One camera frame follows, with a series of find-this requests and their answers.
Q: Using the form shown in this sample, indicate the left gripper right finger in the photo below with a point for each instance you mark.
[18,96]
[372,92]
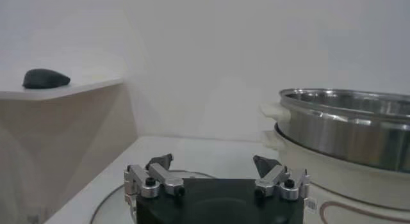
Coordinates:
[272,177]

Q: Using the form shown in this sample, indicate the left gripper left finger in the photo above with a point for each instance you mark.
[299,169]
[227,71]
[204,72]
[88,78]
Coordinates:
[166,177]

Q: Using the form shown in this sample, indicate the round glass pot lid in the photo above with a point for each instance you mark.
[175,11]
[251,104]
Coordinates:
[112,211]

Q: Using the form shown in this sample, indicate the stainless steel steamer basket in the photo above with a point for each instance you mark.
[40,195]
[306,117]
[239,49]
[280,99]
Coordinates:
[336,139]

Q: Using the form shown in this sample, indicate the cream electric cooker pot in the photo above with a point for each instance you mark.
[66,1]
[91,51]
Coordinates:
[320,187]

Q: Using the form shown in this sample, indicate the white side desk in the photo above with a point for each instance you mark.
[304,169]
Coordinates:
[64,142]

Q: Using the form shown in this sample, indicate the black computer mouse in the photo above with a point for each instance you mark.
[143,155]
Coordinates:
[45,79]

